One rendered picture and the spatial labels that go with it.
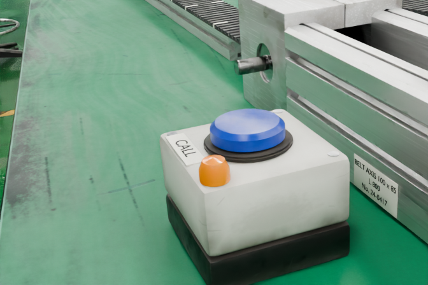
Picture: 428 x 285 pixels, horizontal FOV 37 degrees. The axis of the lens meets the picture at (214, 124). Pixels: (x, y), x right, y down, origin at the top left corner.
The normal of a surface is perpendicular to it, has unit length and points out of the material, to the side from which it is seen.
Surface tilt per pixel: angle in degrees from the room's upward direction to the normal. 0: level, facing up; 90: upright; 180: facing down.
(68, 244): 0
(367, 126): 90
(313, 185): 90
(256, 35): 90
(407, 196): 90
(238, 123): 3
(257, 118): 3
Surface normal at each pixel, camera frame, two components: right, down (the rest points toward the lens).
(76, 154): -0.07, -0.92
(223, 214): 0.34, 0.35
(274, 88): -0.94, 0.20
